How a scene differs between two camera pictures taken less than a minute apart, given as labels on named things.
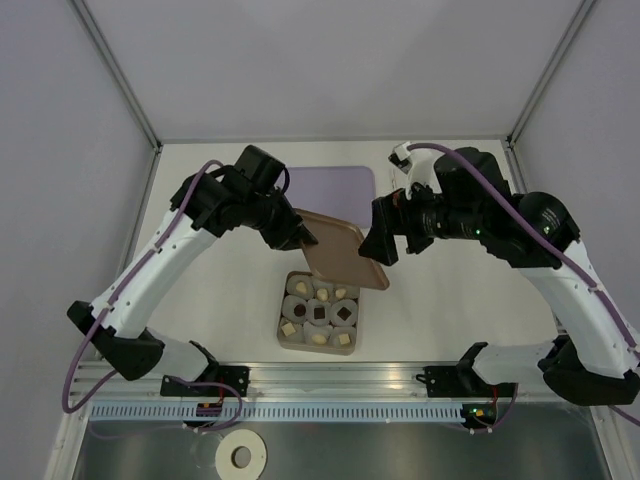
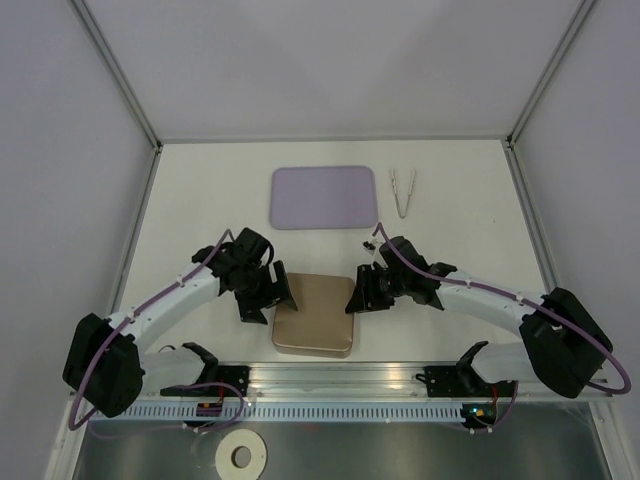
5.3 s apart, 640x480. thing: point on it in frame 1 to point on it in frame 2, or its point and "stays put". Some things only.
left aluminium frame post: (117, 73) stays put
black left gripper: (292, 233) to (250, 310)
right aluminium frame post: (569, 37) stays put
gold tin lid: (336, 255) to (320, 327)
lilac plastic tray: (342, 192) stays put
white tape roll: (224, 461) stays put
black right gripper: (394, 214) to (365, 297)
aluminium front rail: (294, 381) stays put
